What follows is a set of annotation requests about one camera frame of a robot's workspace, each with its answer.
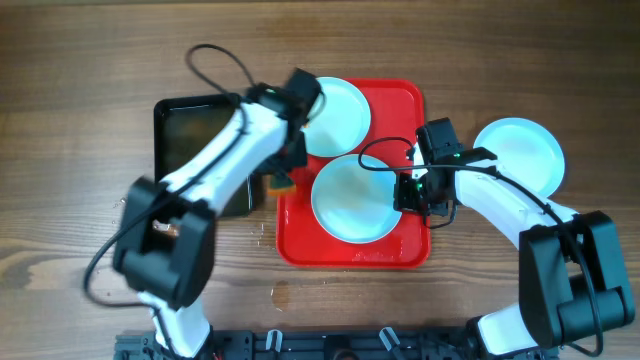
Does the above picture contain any green and orange sponge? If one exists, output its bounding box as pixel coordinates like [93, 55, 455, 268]
[266, 173, 297, 197]

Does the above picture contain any light blue plate top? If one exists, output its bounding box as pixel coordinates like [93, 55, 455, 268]
[303, 77, 372, 158]

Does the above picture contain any light blue plate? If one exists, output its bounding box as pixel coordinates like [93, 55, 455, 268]
[310, 154, 401, 245]
[473, 117, 566, 197]
[303, 77, 372, 158]

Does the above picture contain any light blue plate bottom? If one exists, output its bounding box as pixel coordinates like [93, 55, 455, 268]
[473, 117, 566, 197]

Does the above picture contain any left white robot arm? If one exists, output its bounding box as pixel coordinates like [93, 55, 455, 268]
[112, 79, 322, 359]

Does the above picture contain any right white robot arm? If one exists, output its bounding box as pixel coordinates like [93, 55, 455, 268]
[394, 147, 635, 359]

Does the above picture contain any black rectangular water tray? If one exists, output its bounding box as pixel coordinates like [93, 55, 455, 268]
[154, 94, 261, 218]

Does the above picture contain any left black cable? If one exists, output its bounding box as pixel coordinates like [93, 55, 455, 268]
[82, 43, 259, 360]

